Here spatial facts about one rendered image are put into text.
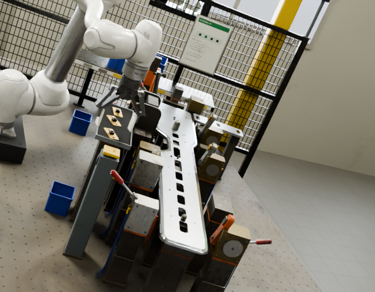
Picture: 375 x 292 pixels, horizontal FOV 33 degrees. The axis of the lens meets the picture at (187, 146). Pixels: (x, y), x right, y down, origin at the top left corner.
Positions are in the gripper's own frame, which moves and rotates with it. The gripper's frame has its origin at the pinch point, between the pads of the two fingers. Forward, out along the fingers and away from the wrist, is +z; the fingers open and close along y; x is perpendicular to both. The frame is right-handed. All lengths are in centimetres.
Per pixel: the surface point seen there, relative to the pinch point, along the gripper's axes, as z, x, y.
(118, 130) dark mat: 4.0, 4.3, 4.7
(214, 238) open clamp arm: 19, -41, 33
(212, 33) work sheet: -18, 109, 94
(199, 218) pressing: 20.1, -27.3, 34.0
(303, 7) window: -27, 261, 272
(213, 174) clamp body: 23, 15, 65
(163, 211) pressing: 19.7, -25.8, 18.5
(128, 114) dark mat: 4.0, 21.6, 15.7
